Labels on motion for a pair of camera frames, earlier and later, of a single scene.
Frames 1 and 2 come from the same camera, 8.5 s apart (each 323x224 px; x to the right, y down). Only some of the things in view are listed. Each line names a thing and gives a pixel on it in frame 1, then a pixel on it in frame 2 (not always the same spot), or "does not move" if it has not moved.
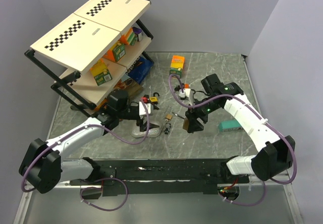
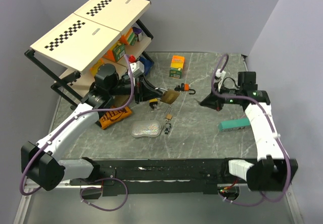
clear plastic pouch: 152,132 does not move
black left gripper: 143,126 to 146,96
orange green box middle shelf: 116,52 does not move
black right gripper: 192,114 to 211,101
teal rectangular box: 229,125 does not move
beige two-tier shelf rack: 87,53 does not move
